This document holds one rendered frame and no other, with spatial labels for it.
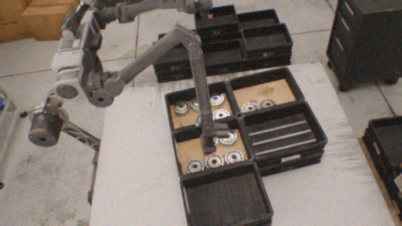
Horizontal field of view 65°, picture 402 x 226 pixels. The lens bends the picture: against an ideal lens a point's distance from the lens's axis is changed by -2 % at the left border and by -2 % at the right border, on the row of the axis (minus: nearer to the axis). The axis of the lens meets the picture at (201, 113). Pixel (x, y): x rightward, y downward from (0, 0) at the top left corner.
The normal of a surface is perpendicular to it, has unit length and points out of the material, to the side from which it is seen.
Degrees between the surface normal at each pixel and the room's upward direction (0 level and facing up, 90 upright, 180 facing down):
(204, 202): 0
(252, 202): 0
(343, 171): 0
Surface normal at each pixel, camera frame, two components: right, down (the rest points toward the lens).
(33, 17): -0.12, 0.77
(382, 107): -0.12, -0.62
